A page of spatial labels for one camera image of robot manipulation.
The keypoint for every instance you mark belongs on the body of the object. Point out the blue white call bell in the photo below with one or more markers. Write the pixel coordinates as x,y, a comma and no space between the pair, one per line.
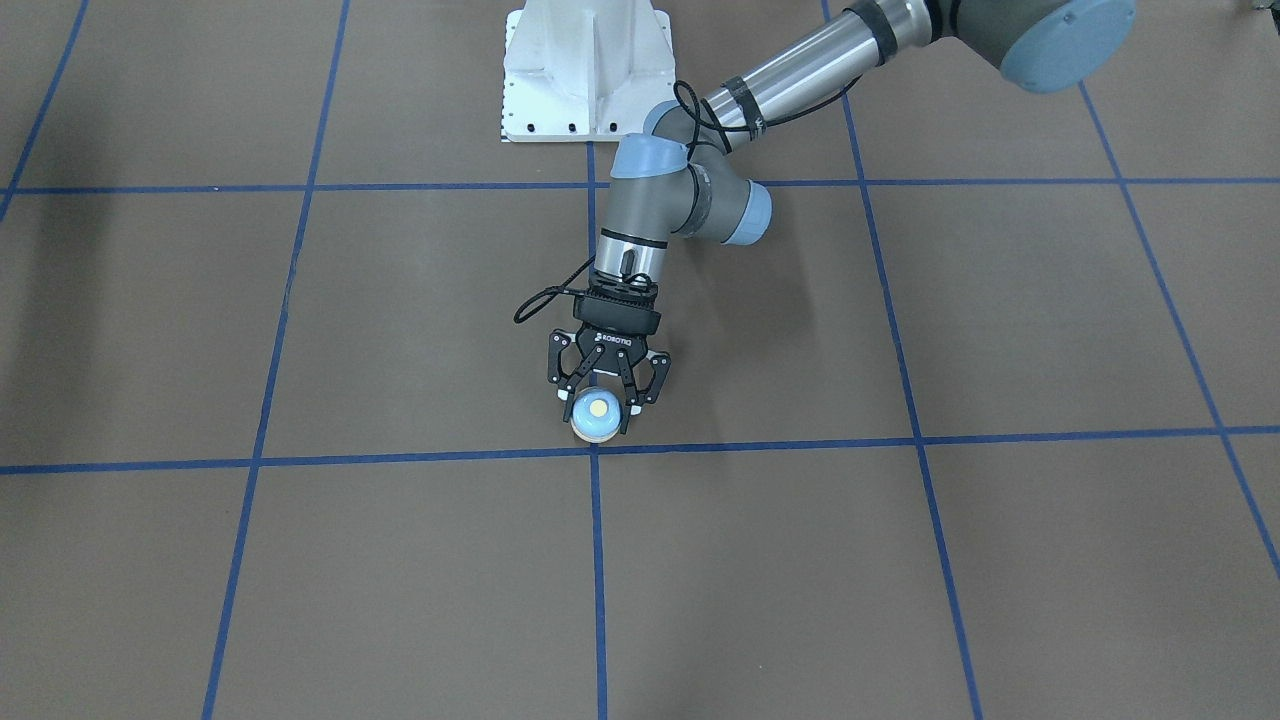
596,415

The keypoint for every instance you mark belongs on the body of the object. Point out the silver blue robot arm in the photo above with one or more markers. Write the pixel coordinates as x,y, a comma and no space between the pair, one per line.
674,177

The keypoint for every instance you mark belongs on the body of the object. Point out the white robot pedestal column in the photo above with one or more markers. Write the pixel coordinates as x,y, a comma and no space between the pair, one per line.
584,71

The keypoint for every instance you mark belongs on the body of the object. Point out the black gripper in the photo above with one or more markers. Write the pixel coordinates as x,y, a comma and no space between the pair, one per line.
610,347

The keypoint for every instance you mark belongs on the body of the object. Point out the brown paper table cover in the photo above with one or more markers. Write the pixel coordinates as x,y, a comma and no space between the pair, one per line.
986,426

